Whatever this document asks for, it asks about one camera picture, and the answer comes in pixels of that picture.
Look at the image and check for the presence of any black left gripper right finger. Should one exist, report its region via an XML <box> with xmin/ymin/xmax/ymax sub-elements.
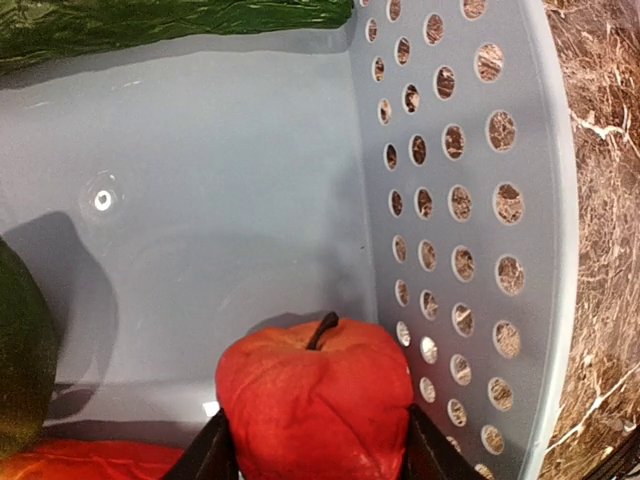
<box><xmin>402</xmin><ymin>403</ymin><xmax>484</xmax><ymax>480</ymax></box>

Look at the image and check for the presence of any blue perforated plastic basket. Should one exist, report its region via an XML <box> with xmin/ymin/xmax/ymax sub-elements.
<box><xmin>1</xmin><ymin>1</ymin><xmax>579</xmax><ymax>479</ymax></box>

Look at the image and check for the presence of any red apple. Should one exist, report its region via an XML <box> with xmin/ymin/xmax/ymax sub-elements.
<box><xmin>215</xmin><ymin>312</ymin><xmax>414</xmax><ymax>479</ymax></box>

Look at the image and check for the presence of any green cucumber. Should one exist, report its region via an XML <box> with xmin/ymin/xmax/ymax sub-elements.
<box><xmin>1</xmin><ymin>0</ymin><xmax>354</xmax><ymax>75</ymax></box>

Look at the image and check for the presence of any orange red chili pepper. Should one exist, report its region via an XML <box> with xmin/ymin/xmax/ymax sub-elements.
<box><xmin>1</xmin><ymin>439</ymin><xmax>183</xmax><ymax>479</ymax></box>

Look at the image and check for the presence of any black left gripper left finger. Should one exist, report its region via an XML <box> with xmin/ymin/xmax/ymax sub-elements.
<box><xmin>164</xmin><ymin>409</ymin><xmax>238</xmax><ymax>480</ymax></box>

